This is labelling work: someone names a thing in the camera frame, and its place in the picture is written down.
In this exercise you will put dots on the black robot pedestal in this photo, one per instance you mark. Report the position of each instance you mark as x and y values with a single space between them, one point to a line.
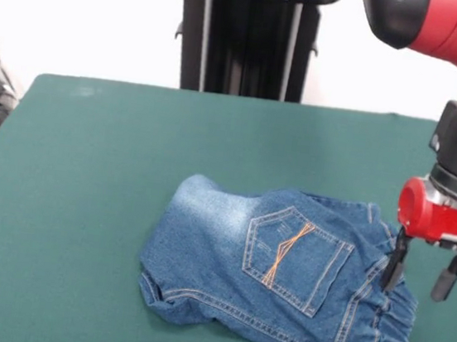
248 44

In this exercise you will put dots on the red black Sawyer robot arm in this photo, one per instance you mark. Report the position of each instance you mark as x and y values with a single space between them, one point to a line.
454 32

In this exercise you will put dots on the blue denim jeans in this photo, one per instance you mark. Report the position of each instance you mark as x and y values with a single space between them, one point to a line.
202 251

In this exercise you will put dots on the dark green table cloth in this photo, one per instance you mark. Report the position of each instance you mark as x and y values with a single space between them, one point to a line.
72 285

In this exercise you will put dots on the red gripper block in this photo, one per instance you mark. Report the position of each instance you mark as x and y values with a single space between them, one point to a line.
435 221

